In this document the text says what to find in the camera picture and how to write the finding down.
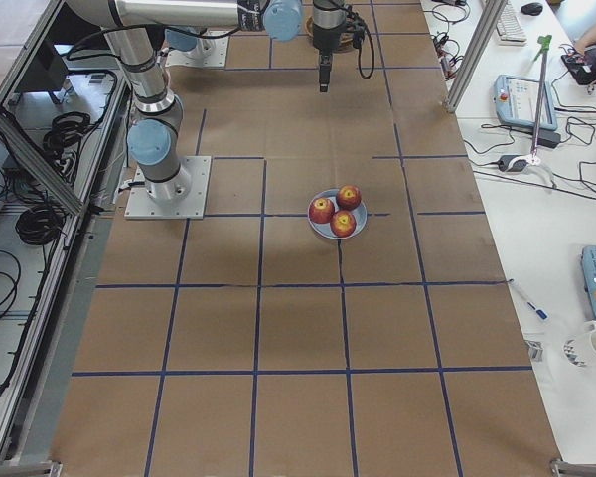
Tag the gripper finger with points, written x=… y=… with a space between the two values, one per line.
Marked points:
x=324 y=80

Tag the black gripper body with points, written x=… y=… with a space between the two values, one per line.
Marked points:
x=324 y=36

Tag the red apple plate far right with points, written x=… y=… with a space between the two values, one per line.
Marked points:
x=348 y=197

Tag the red apple plate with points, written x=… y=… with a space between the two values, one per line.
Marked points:
x=348 y=197
x=321 y=210
x=343 y=224

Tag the red apple plate far left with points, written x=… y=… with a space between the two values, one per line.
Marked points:
x=321 y=210

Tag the red apple plate near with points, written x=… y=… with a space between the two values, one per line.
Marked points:
x=343 y=224

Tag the light blue plate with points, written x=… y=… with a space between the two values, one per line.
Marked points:
x=360 y=213

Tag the white keyboard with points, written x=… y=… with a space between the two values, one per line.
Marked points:
x=509 y=29

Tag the teach pendant far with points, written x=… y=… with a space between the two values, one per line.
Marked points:
x=515 y=103

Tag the black computer mouse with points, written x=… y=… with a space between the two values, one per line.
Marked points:
x=532 y=9

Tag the pink stick green tip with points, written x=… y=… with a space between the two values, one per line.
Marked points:
x=544 y=41

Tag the black power adapter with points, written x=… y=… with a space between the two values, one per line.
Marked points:
x=546 y=138

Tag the black device on desk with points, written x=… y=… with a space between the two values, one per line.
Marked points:
x=582 y=68

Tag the blue white pen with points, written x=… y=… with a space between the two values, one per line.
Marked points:
x=537 y=310

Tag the small metal clip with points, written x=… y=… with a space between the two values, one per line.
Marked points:
x=534 y=350

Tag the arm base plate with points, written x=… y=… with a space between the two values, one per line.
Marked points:
x=216 y=59
x=171 y=206

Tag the aluminium frame post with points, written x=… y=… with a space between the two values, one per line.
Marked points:
x=483 y=32

